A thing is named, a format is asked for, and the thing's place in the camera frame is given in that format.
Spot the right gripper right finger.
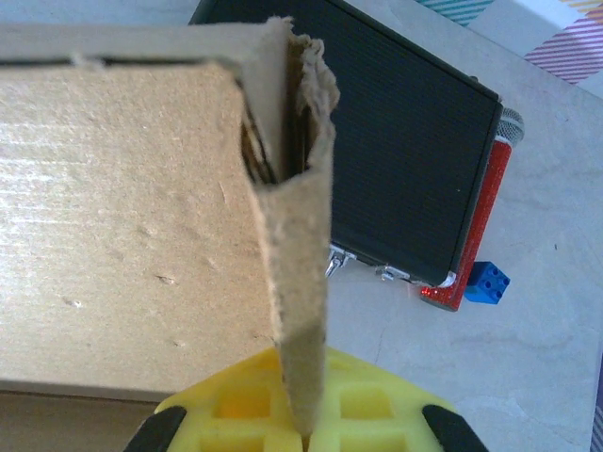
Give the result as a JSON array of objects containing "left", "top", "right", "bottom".
[{"left": 308, "top": 347, "right": 491, "bottom": 452}]

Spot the black ribbed carry case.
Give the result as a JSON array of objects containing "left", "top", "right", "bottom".
[{"left": 187, "top": 0, "right": 503, "bottom": 288}]

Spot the brown cardboard box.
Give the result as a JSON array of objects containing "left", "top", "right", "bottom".
[{"left": 0, "top": 16, "right": 341, "bottom": 452}]

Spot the blue toy brick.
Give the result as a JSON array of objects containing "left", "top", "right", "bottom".
[{"left": 464, "top": 261, "right": 512, "bottom": 308}]

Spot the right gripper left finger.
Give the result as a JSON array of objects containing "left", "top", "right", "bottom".
[{"left": 122, "top": 347, "right": 305, "bottom": 452}]

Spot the red glitter microphone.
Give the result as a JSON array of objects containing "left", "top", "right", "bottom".
[{"left": 420, "top": 106, "right": 526, "bottom": 312}]

